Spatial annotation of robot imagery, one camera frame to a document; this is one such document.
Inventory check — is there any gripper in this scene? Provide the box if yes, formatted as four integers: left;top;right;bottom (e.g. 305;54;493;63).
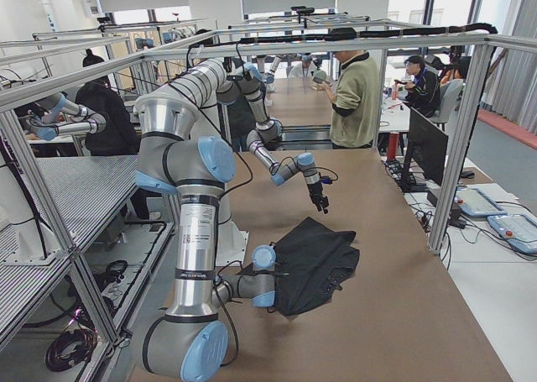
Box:
305;174;335;214

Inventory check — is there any black t-shirt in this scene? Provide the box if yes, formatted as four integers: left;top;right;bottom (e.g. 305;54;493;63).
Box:
242;217;361;317

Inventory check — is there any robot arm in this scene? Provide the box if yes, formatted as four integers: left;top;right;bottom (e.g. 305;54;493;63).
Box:
160;58;329;213
132;92;236;381

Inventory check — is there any black computer monitor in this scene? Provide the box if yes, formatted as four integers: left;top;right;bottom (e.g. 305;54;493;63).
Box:
399;108;448;192

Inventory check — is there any person in green sweater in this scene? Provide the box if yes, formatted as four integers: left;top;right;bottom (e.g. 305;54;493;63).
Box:
322;50;380;149

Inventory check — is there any teach pendant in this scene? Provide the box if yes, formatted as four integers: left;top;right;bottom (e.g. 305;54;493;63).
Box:
455;188;507;218

